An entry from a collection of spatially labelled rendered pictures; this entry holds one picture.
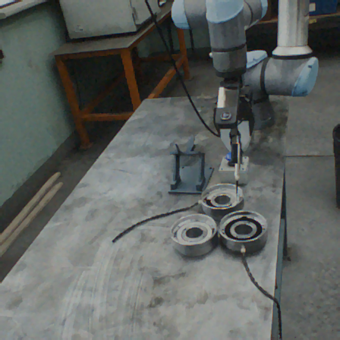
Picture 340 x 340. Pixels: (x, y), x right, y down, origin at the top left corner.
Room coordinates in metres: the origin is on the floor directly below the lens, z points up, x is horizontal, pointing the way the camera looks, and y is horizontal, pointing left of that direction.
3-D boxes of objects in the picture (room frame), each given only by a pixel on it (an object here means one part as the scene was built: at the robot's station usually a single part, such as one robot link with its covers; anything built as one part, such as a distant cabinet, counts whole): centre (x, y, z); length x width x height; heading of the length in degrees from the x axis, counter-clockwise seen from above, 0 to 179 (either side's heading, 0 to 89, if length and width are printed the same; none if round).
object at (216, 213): (0.81, -0.11, 0.82); 0.10 x 0.10 x 0.04
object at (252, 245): (0.69, -0.13, 0.82); 0.10 x 0.10 x 0.04
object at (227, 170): (0.94, -0.17, 0.82); 0.08 x 0.07 x 0.05; 159
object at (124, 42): (3.57, 0.13, 0.39); 1.50 x 0.62 x 0.78; 159
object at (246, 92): (0.89, -0.18, 1.07); 0.09 x 0.08 x 0.12; 156
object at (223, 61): (0.88, -0.17, 1.15); 0.08 x 0.08 x 0.05
